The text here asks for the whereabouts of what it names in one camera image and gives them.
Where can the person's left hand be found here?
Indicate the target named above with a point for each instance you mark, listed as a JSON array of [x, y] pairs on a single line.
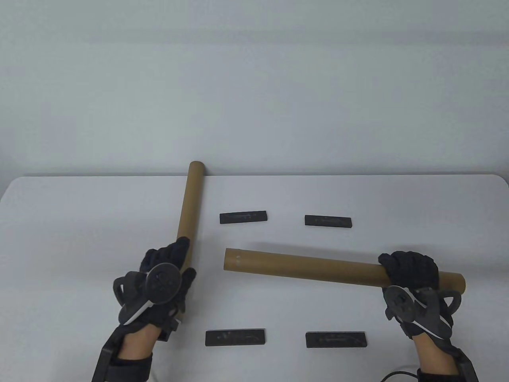
[[167, 252]]

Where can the person's right hand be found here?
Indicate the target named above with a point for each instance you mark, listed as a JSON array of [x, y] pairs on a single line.
[[413, 266]]

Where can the brown cardboard mailing tube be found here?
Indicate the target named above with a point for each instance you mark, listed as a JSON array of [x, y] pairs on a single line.
[[191, 199], [302, 268]]

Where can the black paperweight bar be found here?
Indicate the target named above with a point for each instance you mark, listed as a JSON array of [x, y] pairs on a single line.
[[235, 337], [243, 217], [328, 221], [336, 340]]

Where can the person's right forearm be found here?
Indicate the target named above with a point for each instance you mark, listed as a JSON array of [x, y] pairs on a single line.
[[435, 354]]

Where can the person's left forearm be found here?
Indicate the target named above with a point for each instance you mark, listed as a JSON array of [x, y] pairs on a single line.
[[137, 342]]

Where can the grey hand-mounted controller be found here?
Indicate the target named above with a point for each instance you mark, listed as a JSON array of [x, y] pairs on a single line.
[[163, 284], [401, 304]]

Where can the grey wrist-mounted box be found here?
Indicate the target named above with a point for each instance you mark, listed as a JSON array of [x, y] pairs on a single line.
[[463, 364], [105, 356]]

